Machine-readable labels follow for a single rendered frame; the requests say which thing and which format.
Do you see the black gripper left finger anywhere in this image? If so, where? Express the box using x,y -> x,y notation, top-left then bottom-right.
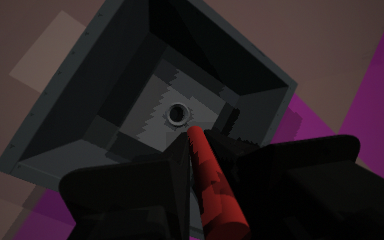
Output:
58,132 -> 190,240

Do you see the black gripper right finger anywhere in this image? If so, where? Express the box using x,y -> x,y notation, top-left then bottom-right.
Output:
204,129 -> 361,240

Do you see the red peg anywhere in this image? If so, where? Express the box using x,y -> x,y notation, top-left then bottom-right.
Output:
187,126 -> 251,240

